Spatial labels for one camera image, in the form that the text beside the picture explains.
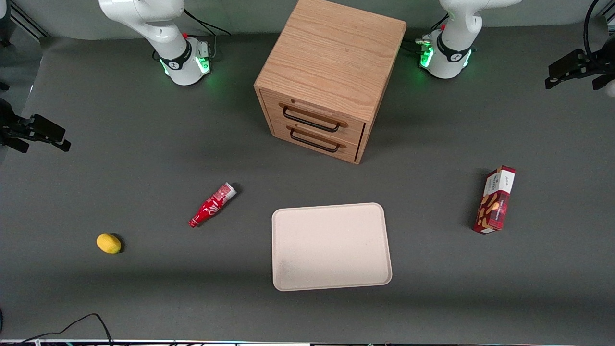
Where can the red cola bottle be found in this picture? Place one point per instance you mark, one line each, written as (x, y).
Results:
(211, 205)

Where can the aluminium frame rail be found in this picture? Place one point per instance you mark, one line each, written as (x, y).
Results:
(26, 19)

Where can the yellow lemon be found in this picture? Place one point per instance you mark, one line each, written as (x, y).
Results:
(108, 243)

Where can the wooden drawer front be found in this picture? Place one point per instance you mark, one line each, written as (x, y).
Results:
(312, 144)
(317, 113)

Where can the dark grey table mat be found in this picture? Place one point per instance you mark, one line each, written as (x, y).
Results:
(144, 288)

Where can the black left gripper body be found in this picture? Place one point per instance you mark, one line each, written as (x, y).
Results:
(589, 64)

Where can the beige plastic tray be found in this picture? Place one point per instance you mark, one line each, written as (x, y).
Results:
(331, 247)

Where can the wooden drawer cabinet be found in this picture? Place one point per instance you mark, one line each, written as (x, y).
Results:
(336, 53)

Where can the red cookie box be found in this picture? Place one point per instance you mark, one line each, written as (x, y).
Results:
(494, 204)

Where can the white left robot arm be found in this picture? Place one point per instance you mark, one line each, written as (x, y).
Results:
(454, 38)

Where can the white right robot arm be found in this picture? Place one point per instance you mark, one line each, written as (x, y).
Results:
(158, 33)

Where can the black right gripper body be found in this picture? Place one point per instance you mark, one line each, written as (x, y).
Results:
(10, 126)

